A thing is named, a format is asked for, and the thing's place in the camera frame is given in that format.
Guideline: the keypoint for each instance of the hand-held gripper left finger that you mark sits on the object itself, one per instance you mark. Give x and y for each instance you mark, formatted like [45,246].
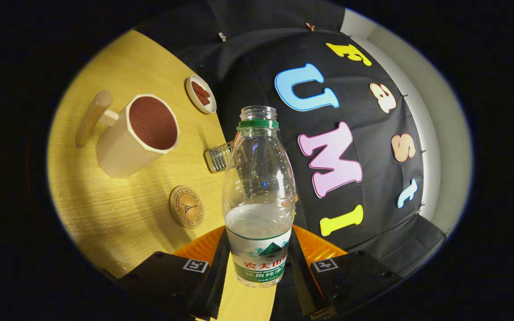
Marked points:
[214,285]

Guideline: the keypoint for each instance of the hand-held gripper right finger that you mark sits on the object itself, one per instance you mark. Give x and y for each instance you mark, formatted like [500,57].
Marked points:
[306,285]

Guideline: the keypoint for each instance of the round cork coaster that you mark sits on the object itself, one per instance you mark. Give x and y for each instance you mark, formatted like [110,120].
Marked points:
[186,207]

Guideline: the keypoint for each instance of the clear plastic bottle green label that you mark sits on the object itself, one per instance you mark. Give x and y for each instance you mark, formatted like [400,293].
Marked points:
[259,178]

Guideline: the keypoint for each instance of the small ribbed glass jar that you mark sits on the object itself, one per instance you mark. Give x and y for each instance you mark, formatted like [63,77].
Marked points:
[217,158]

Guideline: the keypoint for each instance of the wooden table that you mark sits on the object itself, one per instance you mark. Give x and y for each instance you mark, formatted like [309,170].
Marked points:
[105,214]

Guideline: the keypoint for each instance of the pink striped straw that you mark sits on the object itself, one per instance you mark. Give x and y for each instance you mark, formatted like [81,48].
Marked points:
[237,137]

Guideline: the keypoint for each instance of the red sausage piece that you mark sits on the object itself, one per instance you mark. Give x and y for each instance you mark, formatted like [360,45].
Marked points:
[202,99]
[200,89]

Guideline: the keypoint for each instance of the white oval plate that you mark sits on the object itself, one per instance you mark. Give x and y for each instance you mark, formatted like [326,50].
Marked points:
[190,89]

